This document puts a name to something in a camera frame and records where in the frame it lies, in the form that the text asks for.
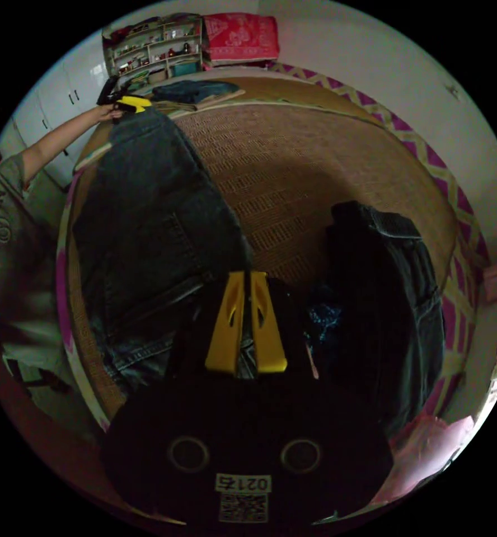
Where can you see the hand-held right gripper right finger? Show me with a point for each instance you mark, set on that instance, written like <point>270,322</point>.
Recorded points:
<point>269,335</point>

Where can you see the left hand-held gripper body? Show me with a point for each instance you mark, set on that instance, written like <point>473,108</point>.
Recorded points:
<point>116,110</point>

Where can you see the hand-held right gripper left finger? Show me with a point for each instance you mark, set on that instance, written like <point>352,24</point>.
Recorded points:
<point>223,331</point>

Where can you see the dark jeans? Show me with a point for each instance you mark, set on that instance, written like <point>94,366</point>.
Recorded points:
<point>147,218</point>

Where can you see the person's left forearm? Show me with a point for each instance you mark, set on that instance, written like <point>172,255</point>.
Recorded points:
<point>59,140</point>

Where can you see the folded blue jeans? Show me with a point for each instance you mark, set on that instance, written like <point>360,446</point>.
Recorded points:
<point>194,90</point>

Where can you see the person's left hand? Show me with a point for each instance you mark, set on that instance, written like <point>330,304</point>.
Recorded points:
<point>106,113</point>

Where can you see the white cupboard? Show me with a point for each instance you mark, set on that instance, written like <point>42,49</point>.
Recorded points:
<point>59,100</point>

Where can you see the wooden shelf with items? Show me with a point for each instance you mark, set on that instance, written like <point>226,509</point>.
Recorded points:
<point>156,46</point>

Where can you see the pile of clothes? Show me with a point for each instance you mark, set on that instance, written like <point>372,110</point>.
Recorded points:
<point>383,302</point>

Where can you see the red patterned folded blanket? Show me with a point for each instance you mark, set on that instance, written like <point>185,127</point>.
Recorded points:
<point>240,37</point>

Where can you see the bed with woven mat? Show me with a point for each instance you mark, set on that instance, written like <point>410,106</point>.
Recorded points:
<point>299,168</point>

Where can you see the person's body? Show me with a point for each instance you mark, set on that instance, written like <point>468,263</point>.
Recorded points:
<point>9,251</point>

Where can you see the pink plastic bag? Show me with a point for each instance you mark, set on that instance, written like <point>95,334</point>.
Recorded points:
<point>425,453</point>

